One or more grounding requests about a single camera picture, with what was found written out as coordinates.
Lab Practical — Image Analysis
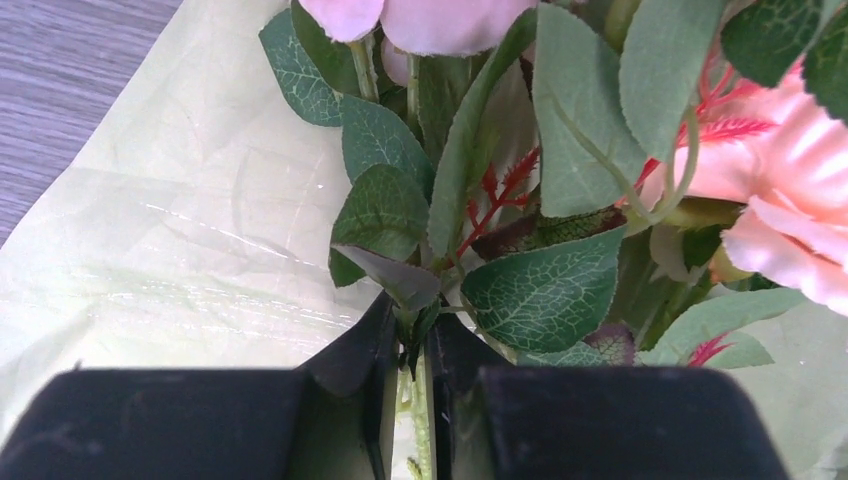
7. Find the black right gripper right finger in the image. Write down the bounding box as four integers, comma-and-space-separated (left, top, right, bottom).
427, 314, 787, 479

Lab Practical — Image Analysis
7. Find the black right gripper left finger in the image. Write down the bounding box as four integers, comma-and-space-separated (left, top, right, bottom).
1, 294, 397, 479

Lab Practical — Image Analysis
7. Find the green wrapping paper sheet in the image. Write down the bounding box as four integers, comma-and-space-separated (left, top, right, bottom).
1, 1, 847, 479

